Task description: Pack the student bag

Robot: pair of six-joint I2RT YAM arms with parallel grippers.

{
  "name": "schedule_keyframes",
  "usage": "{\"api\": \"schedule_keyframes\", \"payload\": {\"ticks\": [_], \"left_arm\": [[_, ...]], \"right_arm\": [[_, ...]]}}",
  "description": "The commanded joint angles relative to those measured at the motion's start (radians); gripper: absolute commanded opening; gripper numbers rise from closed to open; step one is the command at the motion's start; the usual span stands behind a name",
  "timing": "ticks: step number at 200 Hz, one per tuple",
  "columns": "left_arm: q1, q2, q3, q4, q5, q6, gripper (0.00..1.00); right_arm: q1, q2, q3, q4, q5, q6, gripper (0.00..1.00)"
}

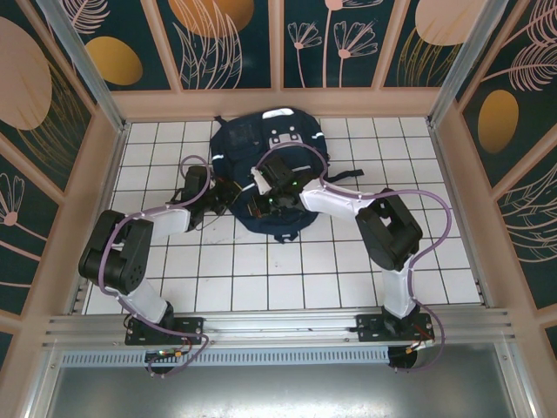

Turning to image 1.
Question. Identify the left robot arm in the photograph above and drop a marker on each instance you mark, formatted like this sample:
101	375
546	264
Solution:
113	252

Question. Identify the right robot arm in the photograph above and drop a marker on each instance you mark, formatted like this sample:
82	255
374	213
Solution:
387	226

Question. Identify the small circuit board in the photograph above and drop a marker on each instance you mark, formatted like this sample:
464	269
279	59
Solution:
163	353

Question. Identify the yellow power connector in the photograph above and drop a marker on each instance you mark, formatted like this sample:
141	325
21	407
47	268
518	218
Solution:
410	349

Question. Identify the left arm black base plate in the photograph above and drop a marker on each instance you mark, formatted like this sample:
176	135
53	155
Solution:
187	328

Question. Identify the aluminium mounting rail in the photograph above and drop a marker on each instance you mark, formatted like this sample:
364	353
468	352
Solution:
278	324

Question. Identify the aluminium corner post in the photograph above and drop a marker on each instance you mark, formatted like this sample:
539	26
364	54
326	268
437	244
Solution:
463	65
89	74

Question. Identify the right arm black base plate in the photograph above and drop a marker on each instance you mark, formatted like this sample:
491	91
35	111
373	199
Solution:
370	328

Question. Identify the aluminium side rail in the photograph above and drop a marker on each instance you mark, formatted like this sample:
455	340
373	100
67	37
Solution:
444	174
114	165

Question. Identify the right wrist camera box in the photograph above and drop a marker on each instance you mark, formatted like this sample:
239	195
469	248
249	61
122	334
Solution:
261	183

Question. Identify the grey metal panel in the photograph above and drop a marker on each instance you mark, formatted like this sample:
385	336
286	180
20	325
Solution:
278	392

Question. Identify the navy blue backpack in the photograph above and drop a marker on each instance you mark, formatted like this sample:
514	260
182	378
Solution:
283	226

